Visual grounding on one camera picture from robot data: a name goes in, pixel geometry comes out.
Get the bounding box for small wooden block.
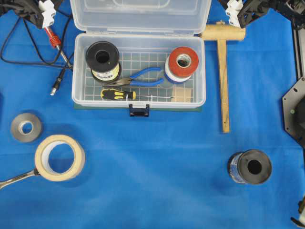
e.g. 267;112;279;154
171;87;193;103

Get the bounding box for blue table cloth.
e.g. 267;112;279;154
0;11;305;229

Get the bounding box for clear plastic tool box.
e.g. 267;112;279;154
71;0;211;111

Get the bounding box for grey tape roll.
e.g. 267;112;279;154
10;113;42;143

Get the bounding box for beige masking tape roll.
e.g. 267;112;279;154
34;135;86;182

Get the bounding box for wooden mallet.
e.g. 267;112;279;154
200;21;246;133

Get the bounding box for red tape roll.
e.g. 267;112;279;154
164;46;199;84

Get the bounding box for black white clamp at corner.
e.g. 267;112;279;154
290;197;305;229

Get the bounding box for yellow black screwdriver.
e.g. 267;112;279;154
100;88;174;101

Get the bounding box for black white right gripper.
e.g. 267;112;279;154
219;0;272;29

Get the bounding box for steel wrench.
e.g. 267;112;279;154
0;168;40;189

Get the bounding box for blue handled pliers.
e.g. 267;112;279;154
103;67;164;87

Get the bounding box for black cable with plug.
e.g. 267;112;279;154
0;14;74;96

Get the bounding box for orange handled soldering iron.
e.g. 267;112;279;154
44;26;72;68

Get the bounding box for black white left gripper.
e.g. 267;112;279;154
0;0;63;29

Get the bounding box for black wire spool yellow label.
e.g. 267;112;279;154
85;41;122;84

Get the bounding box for black wire spool blue label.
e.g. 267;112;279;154
227;149;272;185

